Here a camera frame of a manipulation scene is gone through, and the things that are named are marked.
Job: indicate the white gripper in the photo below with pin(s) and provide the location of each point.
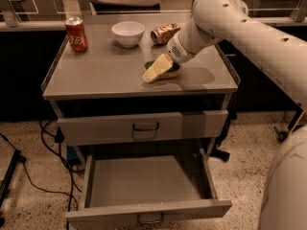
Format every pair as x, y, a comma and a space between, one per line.
177, 52

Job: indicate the green and yellow sponge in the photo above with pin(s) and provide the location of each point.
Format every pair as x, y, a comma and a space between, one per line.
171, 73

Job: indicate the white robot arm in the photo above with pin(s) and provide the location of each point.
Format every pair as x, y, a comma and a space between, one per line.
280, 56

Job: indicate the grey metal drawer cabinet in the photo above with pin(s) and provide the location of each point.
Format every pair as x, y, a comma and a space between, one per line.
107, 81

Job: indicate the closed upper drawer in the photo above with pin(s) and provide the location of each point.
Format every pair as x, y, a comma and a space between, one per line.
142, 127

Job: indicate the open middle drawer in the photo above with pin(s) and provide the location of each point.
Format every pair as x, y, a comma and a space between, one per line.
146, 190

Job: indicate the gold crushed can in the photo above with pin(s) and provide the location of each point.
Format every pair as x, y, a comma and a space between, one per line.
162, 34

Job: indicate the white bowl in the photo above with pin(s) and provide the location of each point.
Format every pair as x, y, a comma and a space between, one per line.
128, 33

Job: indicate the red soda can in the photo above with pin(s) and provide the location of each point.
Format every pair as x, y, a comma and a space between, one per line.
76, 34

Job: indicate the black wheeled cart base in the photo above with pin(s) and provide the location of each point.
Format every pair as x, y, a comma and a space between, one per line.
294, 124

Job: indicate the black stand on left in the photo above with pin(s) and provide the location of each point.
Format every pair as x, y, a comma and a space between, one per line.
5, 182

